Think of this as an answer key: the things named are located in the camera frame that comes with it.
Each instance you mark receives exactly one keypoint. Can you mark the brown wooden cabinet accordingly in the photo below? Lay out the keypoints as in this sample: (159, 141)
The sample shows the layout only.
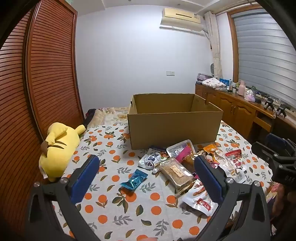
(235, 109)

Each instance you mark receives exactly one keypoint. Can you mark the pink bottle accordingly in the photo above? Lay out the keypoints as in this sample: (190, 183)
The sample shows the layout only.
(241, 89)

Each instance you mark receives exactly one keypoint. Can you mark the brown cardboard box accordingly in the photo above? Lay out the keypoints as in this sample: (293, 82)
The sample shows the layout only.
(173, 127)

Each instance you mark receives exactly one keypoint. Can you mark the floral quilt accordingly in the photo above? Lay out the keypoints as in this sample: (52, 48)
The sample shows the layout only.
(111, 113)

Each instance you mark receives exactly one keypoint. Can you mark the orange fruit print bedsheet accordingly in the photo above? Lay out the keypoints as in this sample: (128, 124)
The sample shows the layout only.
(129, 208)

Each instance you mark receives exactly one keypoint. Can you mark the dark cloth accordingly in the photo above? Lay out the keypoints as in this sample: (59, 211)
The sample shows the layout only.
(91, 114)

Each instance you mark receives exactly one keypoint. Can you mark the white wall switch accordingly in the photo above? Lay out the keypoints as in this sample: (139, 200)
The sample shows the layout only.
(170, 73)

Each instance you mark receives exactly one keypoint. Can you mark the purple patterned bag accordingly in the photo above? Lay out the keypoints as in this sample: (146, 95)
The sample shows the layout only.
(203, 76)

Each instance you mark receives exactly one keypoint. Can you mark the white packet red label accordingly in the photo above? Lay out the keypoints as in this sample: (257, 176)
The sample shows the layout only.
(198, 199)

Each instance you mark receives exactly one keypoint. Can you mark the blue candy packet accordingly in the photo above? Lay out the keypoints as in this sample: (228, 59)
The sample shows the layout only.
(134, 180)

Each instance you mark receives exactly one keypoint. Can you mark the grey window blind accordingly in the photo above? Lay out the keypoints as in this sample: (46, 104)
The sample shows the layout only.
(261, 46)

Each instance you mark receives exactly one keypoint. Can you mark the clear beige snack packet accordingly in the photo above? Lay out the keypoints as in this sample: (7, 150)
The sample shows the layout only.
(224, 163)

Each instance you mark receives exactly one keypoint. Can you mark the white red snack packet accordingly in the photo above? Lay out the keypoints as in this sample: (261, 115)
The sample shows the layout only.
(238, 160)

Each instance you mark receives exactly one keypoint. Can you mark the clear oat bar packet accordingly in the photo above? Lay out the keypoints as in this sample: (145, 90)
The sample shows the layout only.
(177, 173)

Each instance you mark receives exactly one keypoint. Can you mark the white-edged vacuum snack packet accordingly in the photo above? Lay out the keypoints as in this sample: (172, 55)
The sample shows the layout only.
(178, 146)

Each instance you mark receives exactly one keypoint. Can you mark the brown snack packet pink top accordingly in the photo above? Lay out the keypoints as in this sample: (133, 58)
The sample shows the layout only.
(186, 157)

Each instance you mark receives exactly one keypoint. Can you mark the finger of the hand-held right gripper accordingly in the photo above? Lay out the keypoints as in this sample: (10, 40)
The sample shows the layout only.
(266, 153)
(276, 140)

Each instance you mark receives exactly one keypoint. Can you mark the pink tissue pack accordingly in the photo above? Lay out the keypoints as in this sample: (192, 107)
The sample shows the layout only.
(249, 96)

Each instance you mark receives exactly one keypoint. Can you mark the cream wall air conditioner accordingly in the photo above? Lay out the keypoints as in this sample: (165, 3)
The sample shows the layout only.
(180, 19)

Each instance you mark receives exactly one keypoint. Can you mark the yellow plush toy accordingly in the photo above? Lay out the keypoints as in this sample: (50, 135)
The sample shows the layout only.
(60, 148)

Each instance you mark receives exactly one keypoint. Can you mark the small white fan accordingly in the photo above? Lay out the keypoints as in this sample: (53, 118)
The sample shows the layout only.
(211, 68)

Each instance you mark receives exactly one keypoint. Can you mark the blue box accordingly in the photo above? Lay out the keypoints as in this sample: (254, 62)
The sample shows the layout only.
(223, 81)

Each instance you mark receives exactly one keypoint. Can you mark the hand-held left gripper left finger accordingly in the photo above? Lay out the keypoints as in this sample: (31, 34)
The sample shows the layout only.
(85, 178)

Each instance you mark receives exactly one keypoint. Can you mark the dark blue snack packet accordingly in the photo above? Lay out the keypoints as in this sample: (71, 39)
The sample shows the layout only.
(158, 148)

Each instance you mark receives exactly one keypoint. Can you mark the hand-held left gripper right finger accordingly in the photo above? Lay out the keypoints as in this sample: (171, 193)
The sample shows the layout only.
(208, 178)

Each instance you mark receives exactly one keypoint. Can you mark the wooden window frame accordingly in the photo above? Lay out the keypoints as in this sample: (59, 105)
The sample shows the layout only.
(232, 46)

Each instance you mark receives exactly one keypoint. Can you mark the floral folded cloth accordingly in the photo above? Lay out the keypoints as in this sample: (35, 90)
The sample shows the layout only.
(212, 82)

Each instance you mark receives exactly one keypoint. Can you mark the group of small bottles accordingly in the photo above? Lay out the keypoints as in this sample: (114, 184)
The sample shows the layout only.
(233, 87)

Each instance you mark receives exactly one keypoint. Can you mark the large pink snack packet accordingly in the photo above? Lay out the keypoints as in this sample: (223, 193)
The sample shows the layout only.
(214, 165)

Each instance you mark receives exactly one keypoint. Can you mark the cream curtain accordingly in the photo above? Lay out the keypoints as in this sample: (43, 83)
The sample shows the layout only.
(215, 46)

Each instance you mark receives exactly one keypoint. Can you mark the brown louvered wooden wardrobe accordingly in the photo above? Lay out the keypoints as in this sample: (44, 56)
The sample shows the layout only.
(46, 69)

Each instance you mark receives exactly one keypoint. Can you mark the orange snack packet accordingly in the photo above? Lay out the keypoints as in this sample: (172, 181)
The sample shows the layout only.
(211, 148)

